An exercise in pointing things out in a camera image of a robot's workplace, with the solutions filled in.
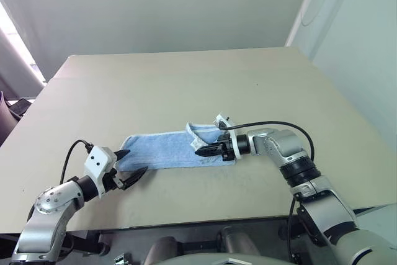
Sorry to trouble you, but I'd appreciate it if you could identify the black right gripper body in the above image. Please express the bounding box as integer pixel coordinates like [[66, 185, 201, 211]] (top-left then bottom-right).
[[217, 132, 237, 163]]

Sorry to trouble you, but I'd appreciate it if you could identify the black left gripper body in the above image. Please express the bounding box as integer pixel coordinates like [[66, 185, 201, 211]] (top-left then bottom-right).
[[104, 168, 125, 194]]

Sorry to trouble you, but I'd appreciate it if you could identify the light blue towel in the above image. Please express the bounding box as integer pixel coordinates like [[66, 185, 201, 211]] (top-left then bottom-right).
[[118, 122, 238, 173]]

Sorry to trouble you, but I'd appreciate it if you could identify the dark brown rounded shape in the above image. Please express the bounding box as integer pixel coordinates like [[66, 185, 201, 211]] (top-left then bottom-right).
[[145, 235, 184, 265]]

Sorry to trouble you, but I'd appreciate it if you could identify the grey rounded shape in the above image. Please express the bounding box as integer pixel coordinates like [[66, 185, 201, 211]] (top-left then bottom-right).
[[218, 225, 262, 258]]

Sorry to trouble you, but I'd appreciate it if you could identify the dark brown chair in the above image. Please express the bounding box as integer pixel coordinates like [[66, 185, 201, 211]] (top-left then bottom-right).
[[0, 90, 22, 148]]

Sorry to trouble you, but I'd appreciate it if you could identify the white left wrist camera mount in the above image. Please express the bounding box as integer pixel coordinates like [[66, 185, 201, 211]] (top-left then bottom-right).
[[84, 145, 118, 199]]

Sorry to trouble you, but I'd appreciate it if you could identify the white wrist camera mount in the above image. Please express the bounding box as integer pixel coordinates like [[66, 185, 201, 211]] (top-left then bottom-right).
[[213, 112, 244, 161], [84, 145, 118, 199]]

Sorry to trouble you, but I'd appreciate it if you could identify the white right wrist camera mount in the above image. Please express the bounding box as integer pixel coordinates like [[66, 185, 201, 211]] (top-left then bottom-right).
[[213, 112, 244, 161]]

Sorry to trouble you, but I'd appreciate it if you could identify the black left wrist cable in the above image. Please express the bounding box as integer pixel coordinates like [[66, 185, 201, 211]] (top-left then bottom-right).
[[59, 139, 94, 185]]

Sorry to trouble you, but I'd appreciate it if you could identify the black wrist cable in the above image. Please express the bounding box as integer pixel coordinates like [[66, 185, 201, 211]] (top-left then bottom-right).
[[59, 139, 94, 185], [221, 120, 316, 167]]

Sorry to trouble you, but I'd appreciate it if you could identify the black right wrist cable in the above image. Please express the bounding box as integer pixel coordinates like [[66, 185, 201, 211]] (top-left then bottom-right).
[[221, 120, 316, 167]]

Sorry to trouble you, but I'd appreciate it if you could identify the black right elbow cable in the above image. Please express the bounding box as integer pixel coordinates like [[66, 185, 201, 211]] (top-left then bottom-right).
[[286, 196, 308, 263]]

